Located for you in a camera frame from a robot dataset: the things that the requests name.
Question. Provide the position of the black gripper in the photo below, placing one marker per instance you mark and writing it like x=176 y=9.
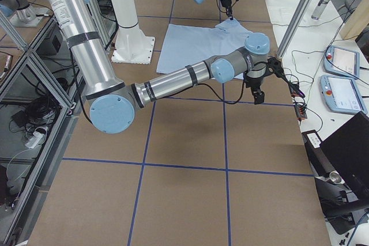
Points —
x=226 y=4
x=255 y=84

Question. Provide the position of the light blue t-shirt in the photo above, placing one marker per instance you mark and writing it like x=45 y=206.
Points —
x=186 y=45

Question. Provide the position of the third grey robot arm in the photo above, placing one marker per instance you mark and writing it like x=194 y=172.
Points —
x=20 y=13

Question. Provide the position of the near blue teach pendant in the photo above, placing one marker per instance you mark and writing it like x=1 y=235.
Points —
x=342 y=95

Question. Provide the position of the blue teach pendant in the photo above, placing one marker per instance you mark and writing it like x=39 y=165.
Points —
x=342 y=95
x=342 y=61

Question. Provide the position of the far blue teach pendant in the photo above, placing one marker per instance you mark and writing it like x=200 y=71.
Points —
x=342 y=61

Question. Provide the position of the clear water bottle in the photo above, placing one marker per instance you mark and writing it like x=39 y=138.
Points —
x=319 y=9

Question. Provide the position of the black laptop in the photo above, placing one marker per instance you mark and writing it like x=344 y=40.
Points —
x=347 y=148

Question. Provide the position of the aluminium frame post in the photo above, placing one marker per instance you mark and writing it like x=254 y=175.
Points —
x=292 y=27

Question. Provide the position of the white central pedestal column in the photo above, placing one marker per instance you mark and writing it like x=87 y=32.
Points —
x=127 y=21

